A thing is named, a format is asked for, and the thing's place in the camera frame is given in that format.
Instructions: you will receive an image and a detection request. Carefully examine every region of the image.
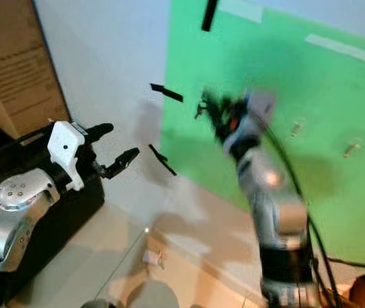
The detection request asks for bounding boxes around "silver key bunch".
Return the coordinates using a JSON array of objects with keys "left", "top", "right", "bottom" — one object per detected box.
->
[{"left": 194, "top": 89, "right": 212, "bottom": 120}]

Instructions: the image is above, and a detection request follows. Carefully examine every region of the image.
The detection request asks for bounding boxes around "black glossy cabinet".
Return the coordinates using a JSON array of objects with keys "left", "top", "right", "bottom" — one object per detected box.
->
[{"left": 0, "top": 121, "right": 106, "bottom": 306}]

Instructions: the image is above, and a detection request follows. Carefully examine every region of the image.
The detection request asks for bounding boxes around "tall brown cardboard box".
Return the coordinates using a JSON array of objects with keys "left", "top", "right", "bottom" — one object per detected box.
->
[{"left": 0, "top": 0, "right": 71, "bottom": 139}]

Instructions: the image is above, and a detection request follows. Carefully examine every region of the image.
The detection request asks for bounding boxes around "white paper scrap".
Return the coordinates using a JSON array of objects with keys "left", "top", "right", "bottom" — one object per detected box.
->
[{"left": 141, "top": 248, "right": 164, "bottom": 270}]

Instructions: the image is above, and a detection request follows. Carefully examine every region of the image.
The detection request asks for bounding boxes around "grey robot foot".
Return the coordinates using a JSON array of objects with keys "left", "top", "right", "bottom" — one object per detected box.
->
[{"left": 79, "top": 278, "right": 180, "bottom": 308}]

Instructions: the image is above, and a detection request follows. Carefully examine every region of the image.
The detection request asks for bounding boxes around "long white tape strip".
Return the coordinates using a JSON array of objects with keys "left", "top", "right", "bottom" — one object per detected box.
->
[{"left": 303, "top": 33, "right": 365, "bottom": 67}]

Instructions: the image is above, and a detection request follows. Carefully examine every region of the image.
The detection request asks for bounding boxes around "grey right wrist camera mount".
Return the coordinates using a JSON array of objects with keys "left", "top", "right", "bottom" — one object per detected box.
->
[{"left": 230, "top": 89, "right": 277, "bottom": 162}]

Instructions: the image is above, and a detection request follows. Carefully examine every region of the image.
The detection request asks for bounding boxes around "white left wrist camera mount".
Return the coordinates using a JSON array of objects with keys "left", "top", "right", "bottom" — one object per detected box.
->
[{"left": 47, "top": 120, "right": 89, "bottom": 193}]

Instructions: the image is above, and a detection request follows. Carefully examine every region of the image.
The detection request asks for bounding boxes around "green wall sheet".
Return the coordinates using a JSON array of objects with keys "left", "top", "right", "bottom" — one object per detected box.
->
[{"left": 159, "top": 0, "right": 365, "bottom": 268}]

